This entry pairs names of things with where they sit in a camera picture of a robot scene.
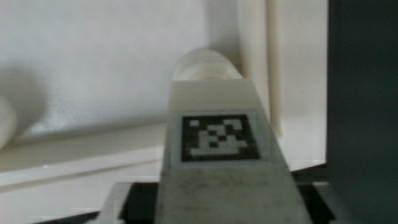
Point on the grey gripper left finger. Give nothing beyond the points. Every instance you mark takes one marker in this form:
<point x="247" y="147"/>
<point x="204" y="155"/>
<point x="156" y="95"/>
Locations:
<point x="130" y="203"/>

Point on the white square tabletop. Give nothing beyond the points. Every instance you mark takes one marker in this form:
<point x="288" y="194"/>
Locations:
<point x="87" y="56"/>

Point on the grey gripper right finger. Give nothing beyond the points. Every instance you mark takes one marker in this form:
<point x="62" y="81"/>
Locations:
<point x="325" y="208"/>

